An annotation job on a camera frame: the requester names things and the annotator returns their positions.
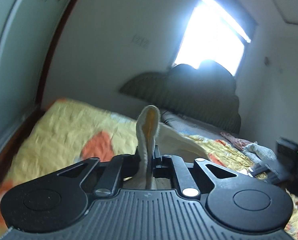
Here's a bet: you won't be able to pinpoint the white textured pant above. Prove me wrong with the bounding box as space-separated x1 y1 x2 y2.
124 105 209 190

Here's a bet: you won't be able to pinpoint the grey folded cloth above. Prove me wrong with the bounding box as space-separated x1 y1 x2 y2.
241 143 290 185

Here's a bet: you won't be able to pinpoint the yellow orange patterned bedsheet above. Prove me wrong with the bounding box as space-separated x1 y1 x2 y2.
0 100 298 239

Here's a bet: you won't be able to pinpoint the dark green striped pillow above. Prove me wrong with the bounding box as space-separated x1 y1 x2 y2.
119 60 241 134

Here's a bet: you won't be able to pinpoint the bright window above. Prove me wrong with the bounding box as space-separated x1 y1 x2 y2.
173 0 258 76

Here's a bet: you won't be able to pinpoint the white wardrobe door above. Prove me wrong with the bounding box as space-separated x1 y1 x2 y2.
0 0 70 152

